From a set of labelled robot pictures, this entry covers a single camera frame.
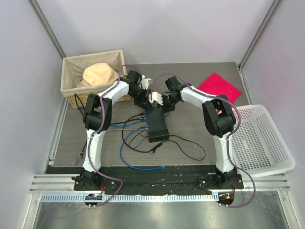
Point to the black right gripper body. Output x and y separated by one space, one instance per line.
168 105

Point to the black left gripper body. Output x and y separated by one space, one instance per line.
139 97

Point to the black network switch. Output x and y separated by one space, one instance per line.
157 128

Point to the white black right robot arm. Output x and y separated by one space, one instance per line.
219 122

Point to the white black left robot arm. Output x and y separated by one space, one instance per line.
97 118

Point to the peach cloth hat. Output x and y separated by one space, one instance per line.
98 74

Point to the red folded cloth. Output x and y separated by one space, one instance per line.
216 85

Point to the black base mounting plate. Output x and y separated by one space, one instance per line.
170 180

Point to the wicker basket with liner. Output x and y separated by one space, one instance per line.
73 68

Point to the white perforated plastic basket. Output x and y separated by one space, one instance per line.
258 146

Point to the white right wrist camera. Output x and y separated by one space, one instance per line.
155 97

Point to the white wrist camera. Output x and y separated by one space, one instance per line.
145 82
155 97

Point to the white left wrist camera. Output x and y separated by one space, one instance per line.
145 82

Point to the white slotted cable duct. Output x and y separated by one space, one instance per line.
94 197

